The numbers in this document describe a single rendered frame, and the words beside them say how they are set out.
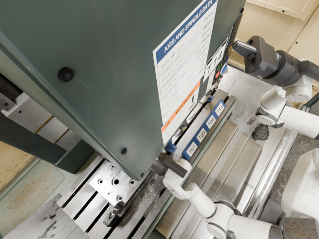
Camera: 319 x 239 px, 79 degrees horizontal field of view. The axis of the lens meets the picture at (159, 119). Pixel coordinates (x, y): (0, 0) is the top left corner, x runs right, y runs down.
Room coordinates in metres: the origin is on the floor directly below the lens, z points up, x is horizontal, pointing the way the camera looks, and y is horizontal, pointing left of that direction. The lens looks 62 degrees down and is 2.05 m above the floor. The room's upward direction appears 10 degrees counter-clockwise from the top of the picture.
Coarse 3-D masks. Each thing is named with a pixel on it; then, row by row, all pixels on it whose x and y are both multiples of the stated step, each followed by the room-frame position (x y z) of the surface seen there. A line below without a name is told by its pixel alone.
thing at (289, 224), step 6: (282, 222) -0.06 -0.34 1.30; (288, 222) -0.06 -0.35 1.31; (294, 222) -0.06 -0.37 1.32; (300, 222) -0.07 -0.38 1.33; (306, 222) -0.07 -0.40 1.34; (312, 222) -0.07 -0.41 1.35; (318, 222) -0.07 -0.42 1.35; (282, 228) -0.07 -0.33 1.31; (288, 228) -0.08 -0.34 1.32; (294, 228) -0.08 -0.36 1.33; (300, 228) -0.08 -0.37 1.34; (306, 228) -0.08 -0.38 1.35; (312, 228) -0.08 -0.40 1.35; (318, 228) -0.08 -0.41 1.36; (288, 234) -0.09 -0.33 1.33; (294, 234) -0.09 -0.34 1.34; (300, 234) -0.09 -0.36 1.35; (306, 234) -0.09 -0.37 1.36; (312, 234) -0.10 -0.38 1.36; (318, 234) -0.10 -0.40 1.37
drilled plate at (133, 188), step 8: (104, 168) 0.31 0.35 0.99; (112, 168) 0.30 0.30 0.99; (96, 176) 0.27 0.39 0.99; (104, 176) 0.26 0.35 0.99; (112, 176) 0.26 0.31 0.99; (120, 176) 0.25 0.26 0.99; (128, 176) 0.24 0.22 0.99; (144, 176) 0.23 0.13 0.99; (96, 184) 0.23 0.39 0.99; (104, 184) 0.22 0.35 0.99; (112, 184) 0.21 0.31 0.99; (120, 184) 0.21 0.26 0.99; (128, 184) 0.20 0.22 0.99; (136, 184) 0.19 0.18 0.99; (104, 192) 0.18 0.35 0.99; (112, 192) 0.17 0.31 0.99; (120, 192) 0.17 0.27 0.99; (128, 192) 0.16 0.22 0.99; (112, 200) 0.14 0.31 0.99; (120, 200) 0.13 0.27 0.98; (128, 200) 0.12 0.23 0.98
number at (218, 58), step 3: (222, 48) 0.35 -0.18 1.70; (222, 51) 0.35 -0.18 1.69; (219, 54) 0.34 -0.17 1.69; (222, 54) 0.35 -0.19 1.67; (216, 57) 0.33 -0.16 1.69; (219, 57) 0.34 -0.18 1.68; (216, 60) 0.33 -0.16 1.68; (219, 60) 0.35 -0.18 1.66; (213, 63) 0.32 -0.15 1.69; (216, 63) 0.34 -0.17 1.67; (213, 66) 0.32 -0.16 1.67
